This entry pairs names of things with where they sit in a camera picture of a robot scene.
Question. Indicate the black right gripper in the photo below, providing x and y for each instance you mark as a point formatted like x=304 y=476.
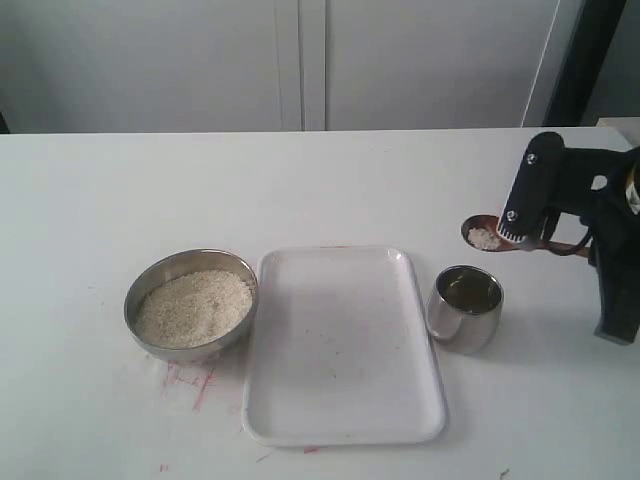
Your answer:
x=591 y=185

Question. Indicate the brown wooden spoon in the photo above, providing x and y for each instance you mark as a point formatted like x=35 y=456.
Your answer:
x=480 y=232

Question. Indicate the small steel cup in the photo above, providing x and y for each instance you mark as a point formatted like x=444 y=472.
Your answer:
x=464 y=308

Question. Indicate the steel bowl of rice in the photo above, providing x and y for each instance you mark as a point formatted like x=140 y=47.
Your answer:
x=189 y=306

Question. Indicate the white plastic tray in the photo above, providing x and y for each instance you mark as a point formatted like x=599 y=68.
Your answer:
x=339 y=351

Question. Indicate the white cabinet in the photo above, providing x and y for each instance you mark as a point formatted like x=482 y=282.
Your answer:
x=182 y=66

